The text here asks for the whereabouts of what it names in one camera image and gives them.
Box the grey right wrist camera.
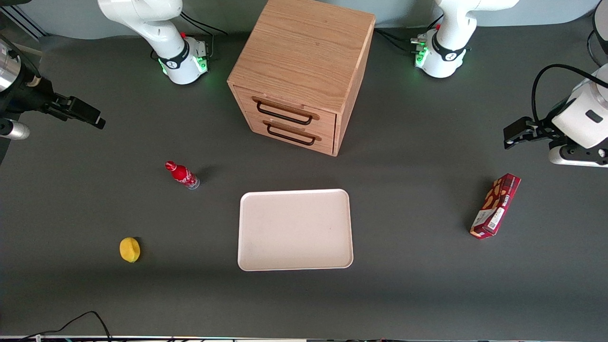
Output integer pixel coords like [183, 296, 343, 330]
[0, 119, 30, 140]

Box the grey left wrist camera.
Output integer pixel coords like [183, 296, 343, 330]
[549, 142, 608, 168]

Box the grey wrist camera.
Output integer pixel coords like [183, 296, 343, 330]
[0, 119, 30, 140]
[549, 142, 608, 168]

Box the wooden drawer front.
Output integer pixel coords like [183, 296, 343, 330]
[243, 113, 336, 155]
[232, 86, 337, 138]

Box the red coke bottle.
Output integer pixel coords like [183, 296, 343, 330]
[165, 161, 200, 190]

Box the wooden drawer cabinet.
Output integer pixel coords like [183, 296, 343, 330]
[227, 0, 376, 157]

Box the black arm base cable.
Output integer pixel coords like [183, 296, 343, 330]
[180, 10, 228, 37]
[374, 28, 421, 54]

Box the grey aluminium rail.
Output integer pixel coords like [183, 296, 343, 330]
[0, 5, 48, 43]

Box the black looped gripper cable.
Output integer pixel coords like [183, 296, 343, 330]
[531, 64, 608, 125]

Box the black cable at table edge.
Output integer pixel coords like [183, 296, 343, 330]
[19, 311, 113, 342]

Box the white rectangular tray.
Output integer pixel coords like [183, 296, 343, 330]
[237, 189, 354, 272]

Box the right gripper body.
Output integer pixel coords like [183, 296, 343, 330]
[0, 39, 53, 114]

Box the red snack box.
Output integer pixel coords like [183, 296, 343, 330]
[470, 173, 522, 240]

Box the yellow lemon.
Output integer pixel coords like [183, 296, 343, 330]
[119, 237, 141, 263]

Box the black drawer handle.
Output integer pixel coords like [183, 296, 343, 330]
[263, 120, 322, 146]
[252, 96, 320, 126]

